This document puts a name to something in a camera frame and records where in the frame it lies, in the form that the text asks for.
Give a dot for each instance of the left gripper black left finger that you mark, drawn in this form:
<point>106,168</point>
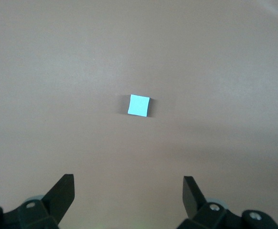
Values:
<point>57,200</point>

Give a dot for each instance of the blue foam block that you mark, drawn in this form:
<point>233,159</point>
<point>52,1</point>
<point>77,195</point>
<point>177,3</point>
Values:
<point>139,106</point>

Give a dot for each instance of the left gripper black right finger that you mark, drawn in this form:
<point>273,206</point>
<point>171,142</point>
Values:
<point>194,200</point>

